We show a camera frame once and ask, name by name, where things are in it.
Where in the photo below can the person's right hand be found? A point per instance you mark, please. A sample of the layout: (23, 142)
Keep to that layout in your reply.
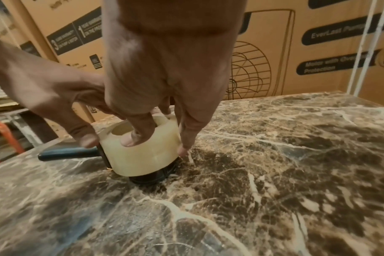
(166, 62)

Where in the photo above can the person's left hand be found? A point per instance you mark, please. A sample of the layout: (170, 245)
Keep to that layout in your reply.
(46, 87)

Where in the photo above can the yellow black tape dispenser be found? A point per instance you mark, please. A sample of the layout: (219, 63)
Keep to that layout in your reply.
(68, 152)

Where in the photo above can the clear tape roll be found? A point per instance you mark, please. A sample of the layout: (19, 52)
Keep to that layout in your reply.
(141, 157)

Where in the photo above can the red plastic chair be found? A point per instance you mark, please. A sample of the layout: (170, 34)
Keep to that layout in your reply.
(2, 130)

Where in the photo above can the black label appliance carton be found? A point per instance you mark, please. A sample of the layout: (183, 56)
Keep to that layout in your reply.
(37, 15)

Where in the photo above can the fan print appliance carton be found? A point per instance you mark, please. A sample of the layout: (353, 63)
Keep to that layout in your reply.
(287, 75)

